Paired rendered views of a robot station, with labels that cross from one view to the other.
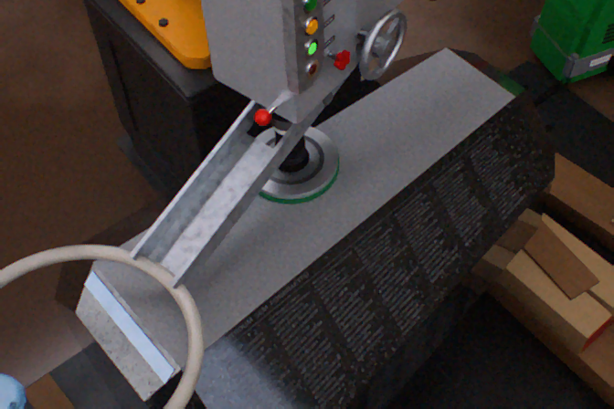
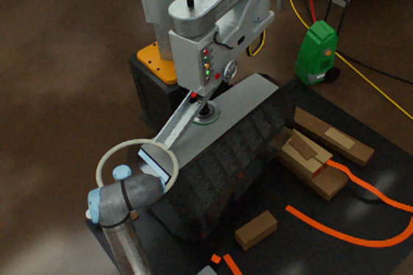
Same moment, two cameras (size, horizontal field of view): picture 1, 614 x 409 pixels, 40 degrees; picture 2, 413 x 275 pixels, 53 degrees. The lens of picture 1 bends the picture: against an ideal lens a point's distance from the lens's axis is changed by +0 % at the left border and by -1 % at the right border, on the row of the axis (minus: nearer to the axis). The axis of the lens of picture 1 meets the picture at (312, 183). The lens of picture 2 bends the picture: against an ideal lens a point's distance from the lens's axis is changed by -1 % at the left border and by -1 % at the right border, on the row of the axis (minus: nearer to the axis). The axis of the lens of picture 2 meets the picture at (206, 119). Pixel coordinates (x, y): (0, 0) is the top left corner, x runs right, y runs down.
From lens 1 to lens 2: 0.94 m
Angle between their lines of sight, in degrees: 4
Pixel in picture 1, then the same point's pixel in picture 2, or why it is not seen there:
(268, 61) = (195, 77)
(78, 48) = (122, 82)
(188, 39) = (167, 74)
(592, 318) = (315, 166)
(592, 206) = (317, 129)
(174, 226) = (167, 132)
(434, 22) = (258, 65)
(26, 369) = not seen: hidden behind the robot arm
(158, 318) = (163, 161)
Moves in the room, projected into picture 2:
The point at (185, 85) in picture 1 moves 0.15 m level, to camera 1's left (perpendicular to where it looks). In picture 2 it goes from (167, 89) to (147, 91)
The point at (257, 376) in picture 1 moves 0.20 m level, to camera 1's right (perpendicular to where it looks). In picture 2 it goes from (195, 179) to (226, 176)
